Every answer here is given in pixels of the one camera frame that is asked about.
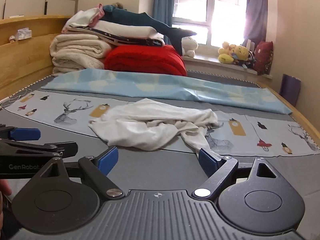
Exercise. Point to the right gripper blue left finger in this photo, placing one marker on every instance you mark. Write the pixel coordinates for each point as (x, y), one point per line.
(94, 171)

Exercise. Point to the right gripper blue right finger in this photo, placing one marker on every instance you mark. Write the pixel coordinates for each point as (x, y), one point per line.
(219, 170)

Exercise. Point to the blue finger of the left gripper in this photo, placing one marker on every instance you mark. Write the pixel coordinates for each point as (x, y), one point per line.
(60, 149)
(19, 134)

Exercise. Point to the white long sleeve shirt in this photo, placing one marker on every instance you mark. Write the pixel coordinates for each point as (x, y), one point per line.
(149, 125)

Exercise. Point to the person's left hand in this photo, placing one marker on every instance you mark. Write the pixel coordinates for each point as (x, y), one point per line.
(5, 190)

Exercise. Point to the grey deer print bed sheet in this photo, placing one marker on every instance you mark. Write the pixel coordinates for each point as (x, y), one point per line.
(242, 133)

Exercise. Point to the wooden bed headboard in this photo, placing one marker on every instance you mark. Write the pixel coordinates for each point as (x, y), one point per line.
(27, 61)

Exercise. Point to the light blue folded sheet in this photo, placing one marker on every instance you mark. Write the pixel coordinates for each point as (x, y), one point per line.
(172, 87)

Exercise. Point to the cream folded blanket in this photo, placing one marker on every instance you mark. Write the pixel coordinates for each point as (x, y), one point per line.
(74, 52)

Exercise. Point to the tissue pack on headboard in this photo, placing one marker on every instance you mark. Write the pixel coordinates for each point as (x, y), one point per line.
(23, 34)

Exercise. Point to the yellow plush toy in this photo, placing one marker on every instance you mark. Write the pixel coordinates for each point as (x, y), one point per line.
(233, 54)

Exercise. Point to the red cushion on windowsill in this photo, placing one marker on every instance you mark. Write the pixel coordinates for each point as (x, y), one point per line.
(263, 56)

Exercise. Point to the red folded blanket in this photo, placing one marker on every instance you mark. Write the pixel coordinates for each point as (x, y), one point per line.
(145, 59)

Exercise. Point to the white folded quilt dark trim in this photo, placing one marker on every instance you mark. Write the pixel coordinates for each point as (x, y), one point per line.
(116, 34)

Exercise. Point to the white plush toy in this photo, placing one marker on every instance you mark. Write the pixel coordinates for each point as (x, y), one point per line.
(189, 46)

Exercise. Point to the teal shark plush toy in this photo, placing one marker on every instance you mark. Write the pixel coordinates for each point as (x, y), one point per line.
(124, 17)

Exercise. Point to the purple curtain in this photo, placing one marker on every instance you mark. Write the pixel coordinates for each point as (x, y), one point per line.
(256, 21)

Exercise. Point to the blue curtain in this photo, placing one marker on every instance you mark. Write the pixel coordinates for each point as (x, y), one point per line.
(163, 11)

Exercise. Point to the purple box by wall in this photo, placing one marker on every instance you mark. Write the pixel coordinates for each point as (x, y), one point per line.
(290, 89)

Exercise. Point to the window frame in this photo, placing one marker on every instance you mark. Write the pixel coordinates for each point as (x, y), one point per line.
(214, 21)

